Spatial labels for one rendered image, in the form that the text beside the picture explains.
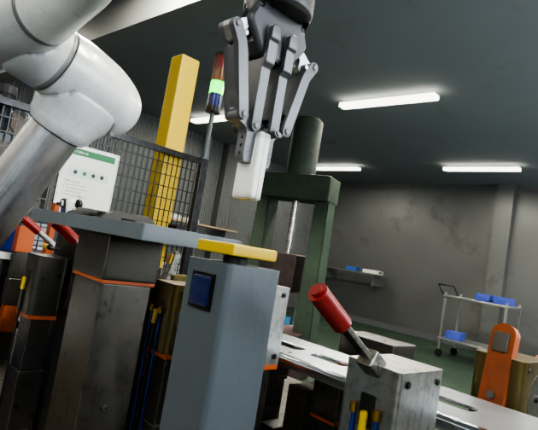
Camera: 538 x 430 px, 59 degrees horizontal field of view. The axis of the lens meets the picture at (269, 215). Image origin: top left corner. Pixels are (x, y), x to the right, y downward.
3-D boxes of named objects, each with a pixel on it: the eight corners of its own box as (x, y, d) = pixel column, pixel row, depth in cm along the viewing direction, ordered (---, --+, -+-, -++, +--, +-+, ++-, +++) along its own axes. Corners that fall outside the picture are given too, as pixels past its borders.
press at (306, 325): (277, 389, 422) (322, 104, 442) (214, 362, 481) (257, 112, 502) (323, 382, 470) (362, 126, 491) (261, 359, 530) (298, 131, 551)
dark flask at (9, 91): (11, 135, 176) (21, 88, 178) (-11, 129, 171) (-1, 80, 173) (6, 136, 182) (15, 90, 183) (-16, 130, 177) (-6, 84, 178)
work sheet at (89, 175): (106, 229, 196) (119, 155, 199) (49, 220, 181) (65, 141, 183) (103, 229, 198) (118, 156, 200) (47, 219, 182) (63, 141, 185)
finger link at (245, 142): (259, 115, 50) (237, 106, 48) (251, 163, 49) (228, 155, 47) (249, 117, 51) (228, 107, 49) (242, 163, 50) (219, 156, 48)
